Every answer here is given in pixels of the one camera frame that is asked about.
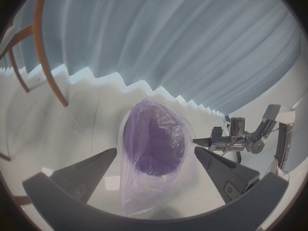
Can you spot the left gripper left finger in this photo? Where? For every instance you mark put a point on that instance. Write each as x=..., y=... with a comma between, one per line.
x=91, y=169

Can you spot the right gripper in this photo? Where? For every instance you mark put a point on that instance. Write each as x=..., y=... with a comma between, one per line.
x=220, y=143

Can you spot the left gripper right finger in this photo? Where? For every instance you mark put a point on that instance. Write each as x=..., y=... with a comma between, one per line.
x=216, y=169

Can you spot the purple plastic bag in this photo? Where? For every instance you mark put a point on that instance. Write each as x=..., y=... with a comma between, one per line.
x=156, y=148

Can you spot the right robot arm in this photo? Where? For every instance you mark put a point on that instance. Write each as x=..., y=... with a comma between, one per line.
x=256, y=147

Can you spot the white trash bin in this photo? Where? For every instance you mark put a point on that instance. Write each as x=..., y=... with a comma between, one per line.
x=120, y=135

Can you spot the wooden chair with white cushions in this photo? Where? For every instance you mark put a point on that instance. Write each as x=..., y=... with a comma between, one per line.
x=38, y=32

